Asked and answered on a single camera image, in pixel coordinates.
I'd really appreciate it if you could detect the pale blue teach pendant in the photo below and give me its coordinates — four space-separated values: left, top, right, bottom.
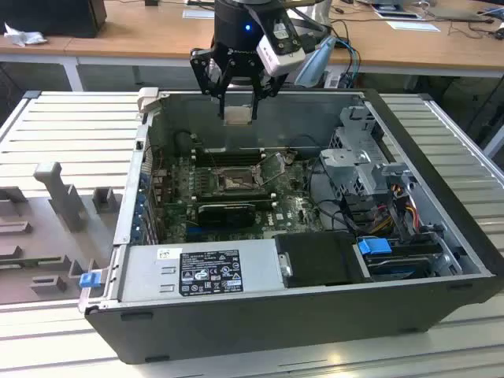
294 35 338 89

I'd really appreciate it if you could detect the crumpled white paper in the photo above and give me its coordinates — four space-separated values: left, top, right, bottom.
2 20 49 47

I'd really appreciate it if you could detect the grey parts rack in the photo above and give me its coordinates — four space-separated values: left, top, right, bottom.
0 160 128 306

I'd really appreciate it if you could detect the green motherboard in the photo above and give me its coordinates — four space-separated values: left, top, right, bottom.
155 151 335 244

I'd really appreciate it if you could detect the metal CPU socket cover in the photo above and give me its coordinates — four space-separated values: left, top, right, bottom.
254 151 291 186

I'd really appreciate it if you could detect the square silver CPU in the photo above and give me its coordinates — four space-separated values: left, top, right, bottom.
223 105 254 127

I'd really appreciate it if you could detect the silver power supply with label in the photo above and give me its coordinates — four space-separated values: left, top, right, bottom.
116 239 285 305

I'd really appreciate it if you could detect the silver metal disk bay cage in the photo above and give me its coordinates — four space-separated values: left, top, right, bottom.
317 105 419 224

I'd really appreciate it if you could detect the beige case latch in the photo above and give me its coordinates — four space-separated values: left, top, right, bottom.
135 87 160 116

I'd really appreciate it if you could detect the long wooden desk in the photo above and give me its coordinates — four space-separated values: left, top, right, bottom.
0 0 504 79

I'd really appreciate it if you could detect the black open PC case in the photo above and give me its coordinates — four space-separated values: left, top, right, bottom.
77 87 498 365

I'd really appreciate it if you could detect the blue disk carrier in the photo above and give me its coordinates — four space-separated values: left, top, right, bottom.
357 237 431 281

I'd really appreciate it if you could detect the black looped wire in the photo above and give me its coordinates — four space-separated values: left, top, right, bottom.
305 155 358 237

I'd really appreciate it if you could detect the black plastic shroud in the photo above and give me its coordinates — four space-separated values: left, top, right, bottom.
272 231 374 288

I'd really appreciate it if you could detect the black RAM sticks pair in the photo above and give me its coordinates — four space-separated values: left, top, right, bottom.
191 146 265 166
195 187 279 210

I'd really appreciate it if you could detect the black box on desk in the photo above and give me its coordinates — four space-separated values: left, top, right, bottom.
0 0 108 39

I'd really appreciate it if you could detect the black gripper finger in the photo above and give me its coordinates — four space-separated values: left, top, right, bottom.
190 46 234 120
250 72 291 121

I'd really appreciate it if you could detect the thin metal locking lever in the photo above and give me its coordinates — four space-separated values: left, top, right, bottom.
205 146 224 176

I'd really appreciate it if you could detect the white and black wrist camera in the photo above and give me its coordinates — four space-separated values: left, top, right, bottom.
255 6 307 76

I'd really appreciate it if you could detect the CPU socket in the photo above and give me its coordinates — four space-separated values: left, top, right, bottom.
212 167 269 191

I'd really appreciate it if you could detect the red yellow wire bundle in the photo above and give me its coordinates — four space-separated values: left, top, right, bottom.
372 195 419 234

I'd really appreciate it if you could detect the blue cable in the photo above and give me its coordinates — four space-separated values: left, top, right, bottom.
333 37 362 78

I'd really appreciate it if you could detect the black graphics card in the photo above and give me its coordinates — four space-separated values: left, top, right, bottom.
195 202 258 228

